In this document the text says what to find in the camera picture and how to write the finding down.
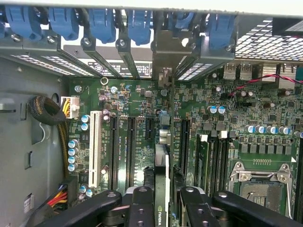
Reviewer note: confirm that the CPU socket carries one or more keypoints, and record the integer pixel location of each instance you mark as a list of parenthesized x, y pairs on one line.
[(258, 189)]

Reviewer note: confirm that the open PC case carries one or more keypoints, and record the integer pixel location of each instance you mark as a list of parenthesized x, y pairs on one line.
[(28, 48)]

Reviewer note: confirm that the long black expansion slot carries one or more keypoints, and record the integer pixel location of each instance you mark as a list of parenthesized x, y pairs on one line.
[(114, 151), (185, 146)]

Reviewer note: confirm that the white expansion slot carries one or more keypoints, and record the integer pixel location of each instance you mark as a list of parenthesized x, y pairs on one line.
[(95, 146)]

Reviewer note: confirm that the blue card retention latch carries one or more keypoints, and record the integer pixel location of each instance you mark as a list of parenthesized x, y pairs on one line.
[(221, 30), (101, 23), (139, 26), (182, 20), (22, 21), (64, 22)]

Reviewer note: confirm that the black intrusion switch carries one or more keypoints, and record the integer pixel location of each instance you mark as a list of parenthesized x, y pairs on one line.
[(287, 26)]

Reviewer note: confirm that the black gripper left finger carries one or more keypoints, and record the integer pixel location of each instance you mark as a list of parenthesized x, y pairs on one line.
[(94, 208)]

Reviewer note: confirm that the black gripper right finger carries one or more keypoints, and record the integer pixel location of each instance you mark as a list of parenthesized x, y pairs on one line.
[(236, 208)]

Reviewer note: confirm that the green motherboard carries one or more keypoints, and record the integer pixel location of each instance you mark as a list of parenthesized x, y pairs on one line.
[(142, 94)]

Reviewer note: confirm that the white power connector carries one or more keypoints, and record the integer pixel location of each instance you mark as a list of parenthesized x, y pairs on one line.
[(73, 106)]

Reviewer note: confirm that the socket locking lever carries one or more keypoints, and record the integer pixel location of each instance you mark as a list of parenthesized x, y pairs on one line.
[(289, 201)]

